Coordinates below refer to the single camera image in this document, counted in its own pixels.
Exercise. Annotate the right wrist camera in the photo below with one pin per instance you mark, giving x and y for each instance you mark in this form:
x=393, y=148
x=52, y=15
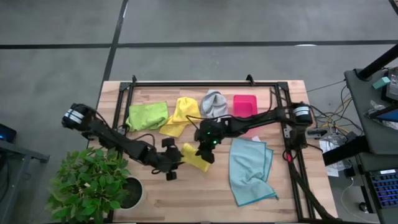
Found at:
x=200, y=135

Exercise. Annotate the golden yellow microfiber towel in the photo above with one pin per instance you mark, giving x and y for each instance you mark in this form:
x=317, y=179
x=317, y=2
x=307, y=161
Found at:
x=183, y=112

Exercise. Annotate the pink plastic bin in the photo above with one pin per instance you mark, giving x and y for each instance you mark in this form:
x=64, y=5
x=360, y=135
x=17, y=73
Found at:
x=245, y=105

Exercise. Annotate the grey metal stand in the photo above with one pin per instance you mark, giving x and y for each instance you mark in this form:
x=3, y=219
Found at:
x=18, y=155

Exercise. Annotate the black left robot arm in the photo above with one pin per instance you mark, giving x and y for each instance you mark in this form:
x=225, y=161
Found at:
x=102, y=133

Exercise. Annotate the small white tag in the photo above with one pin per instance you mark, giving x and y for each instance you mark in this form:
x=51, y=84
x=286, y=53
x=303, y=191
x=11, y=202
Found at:
x=256, y=138

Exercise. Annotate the green leafy plant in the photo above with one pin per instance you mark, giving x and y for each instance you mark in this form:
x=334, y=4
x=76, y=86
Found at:
x=84, y=183

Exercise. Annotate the white plant pot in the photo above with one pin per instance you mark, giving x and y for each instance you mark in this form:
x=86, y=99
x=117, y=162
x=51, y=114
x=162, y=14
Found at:
x=135, y=193

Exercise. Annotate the grey equipment cart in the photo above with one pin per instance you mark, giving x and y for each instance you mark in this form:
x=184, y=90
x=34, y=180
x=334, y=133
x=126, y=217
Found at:
x=370, y=118

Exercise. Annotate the teal small box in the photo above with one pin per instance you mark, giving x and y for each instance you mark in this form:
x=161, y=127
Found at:
x=381, y=82

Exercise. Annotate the light blue microfiber towel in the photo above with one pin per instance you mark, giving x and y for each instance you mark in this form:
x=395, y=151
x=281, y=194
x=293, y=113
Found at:
x=248, y=174

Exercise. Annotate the blue-lit black device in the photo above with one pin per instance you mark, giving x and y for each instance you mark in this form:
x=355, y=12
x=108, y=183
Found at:
x=6, y=133

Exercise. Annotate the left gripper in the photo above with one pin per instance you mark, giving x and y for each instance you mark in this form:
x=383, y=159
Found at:
x=169, y=158

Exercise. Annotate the blue-lit keyboard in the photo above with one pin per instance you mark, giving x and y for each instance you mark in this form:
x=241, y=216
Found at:
x=385, y=189

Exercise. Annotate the grey microfiber towel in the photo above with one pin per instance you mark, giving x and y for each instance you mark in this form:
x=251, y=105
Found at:
x=214, y=104

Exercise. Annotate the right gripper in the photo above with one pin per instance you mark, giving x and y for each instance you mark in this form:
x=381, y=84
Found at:
x=210, y=145

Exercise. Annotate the black cart beam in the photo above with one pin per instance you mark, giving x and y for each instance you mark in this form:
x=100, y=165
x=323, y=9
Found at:
x=345, y=151

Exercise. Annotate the black diagonal pole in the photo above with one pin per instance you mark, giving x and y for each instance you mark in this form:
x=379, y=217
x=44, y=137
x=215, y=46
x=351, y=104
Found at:
x=377, y=63

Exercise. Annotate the dark tablet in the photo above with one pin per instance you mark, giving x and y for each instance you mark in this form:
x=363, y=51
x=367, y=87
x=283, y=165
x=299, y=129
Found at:
x=387, y=114

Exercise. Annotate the black aluminium table frame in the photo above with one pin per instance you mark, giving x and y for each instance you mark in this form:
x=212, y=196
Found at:
x=202, y=84

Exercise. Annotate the pale yellow microfiber towel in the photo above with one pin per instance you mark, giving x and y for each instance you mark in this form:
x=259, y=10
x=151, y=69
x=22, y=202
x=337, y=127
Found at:
x=196, y=157

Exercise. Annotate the lime green microfiber towel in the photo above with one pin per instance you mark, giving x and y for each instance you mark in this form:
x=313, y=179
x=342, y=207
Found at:
x=146, y=116

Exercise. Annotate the white paper sheet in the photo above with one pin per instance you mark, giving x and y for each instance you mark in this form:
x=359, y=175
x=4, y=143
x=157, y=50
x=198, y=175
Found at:
x=331, y=146

